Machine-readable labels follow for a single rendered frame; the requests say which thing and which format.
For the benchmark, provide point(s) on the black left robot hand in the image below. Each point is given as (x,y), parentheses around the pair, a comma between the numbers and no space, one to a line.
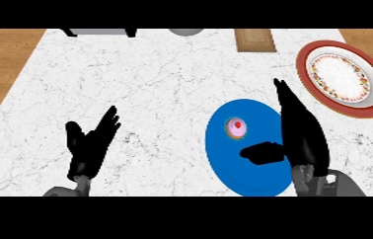
(91,144)

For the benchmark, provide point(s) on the pink cupcake with cherry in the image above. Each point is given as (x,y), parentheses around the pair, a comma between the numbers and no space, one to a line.
(237,128)

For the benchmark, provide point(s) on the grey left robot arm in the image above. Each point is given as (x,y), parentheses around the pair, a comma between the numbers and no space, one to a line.
(73,188)

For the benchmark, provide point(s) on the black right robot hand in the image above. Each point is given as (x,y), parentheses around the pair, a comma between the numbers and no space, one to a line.
(302,131)

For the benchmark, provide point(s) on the blue plate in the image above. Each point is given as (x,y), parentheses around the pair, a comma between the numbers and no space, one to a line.
(246,150)

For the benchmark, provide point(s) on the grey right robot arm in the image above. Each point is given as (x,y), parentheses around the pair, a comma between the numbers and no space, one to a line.
(324,183)

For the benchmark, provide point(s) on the brown wooden board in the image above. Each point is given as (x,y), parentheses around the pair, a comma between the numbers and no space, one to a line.
(256,40)

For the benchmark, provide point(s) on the grey round object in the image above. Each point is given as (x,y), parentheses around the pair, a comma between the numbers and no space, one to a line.
(187,32)

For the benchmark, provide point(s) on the red rimmed floral plate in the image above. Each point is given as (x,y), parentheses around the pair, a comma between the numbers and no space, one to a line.
(340,78)

